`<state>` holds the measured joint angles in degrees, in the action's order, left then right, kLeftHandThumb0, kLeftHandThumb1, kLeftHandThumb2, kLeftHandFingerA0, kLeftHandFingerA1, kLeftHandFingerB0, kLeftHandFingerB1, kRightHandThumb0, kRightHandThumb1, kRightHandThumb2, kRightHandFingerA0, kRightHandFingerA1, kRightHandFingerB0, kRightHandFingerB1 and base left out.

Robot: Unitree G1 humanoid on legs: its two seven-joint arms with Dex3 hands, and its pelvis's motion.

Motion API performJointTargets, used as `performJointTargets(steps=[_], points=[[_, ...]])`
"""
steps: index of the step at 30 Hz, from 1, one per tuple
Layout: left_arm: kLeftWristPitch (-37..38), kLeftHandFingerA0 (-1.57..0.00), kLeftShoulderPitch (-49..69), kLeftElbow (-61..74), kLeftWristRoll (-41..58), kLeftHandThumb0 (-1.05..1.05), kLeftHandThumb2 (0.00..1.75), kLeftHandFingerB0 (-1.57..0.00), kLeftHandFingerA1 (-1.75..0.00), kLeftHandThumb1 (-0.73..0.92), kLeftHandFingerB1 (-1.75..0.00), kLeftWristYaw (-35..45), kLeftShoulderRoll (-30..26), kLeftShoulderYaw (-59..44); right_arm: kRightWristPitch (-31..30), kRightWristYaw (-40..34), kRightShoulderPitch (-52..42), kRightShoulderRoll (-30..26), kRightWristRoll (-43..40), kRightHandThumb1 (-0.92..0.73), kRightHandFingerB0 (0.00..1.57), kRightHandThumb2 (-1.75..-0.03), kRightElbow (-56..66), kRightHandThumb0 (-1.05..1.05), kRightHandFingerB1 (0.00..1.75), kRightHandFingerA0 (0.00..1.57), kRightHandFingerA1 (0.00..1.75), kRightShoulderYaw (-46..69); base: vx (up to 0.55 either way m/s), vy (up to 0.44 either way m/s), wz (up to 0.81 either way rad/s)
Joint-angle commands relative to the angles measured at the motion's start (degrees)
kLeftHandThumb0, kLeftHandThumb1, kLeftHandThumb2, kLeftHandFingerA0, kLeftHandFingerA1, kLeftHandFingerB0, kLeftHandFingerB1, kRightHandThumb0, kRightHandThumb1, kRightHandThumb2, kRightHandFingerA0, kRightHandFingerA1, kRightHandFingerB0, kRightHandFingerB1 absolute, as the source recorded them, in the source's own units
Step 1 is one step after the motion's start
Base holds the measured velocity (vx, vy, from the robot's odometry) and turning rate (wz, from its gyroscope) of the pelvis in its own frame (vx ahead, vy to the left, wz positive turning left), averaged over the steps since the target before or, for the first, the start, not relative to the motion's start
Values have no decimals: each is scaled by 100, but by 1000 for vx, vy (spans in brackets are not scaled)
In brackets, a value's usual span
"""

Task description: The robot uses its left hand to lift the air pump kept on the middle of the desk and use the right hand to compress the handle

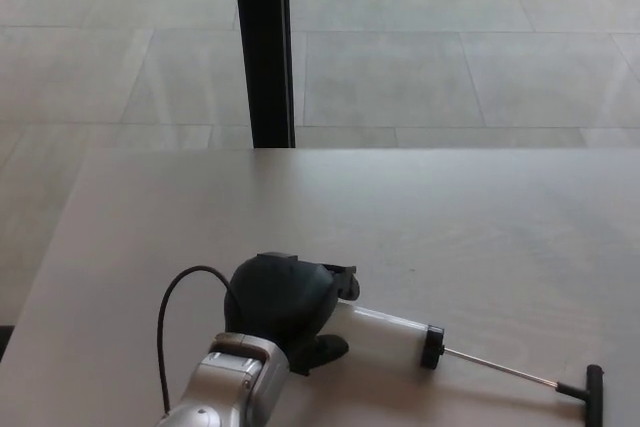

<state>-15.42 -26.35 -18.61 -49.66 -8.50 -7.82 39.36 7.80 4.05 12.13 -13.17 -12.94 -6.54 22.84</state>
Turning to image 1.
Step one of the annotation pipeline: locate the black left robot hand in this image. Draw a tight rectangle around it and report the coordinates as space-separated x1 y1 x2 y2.
223 251 362 377

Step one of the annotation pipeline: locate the white Franklin air pump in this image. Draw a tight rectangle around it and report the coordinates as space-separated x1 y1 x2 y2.
330 296 607 421

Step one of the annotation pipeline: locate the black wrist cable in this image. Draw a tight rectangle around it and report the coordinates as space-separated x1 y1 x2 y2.
155 265 236 404

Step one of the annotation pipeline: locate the black vertical frame post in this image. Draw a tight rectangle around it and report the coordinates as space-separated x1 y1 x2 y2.
231 0 297 149

